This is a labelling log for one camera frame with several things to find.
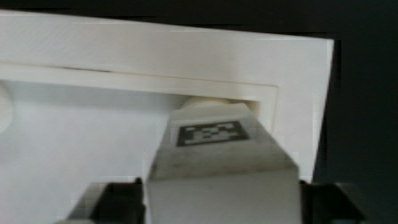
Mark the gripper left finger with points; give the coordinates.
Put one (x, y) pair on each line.
(120, 208)

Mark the white square tabletop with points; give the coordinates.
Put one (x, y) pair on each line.
(98, 75)

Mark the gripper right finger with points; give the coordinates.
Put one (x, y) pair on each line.
(328, 206)

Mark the white table leg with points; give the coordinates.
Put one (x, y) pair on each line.
(225, 177)

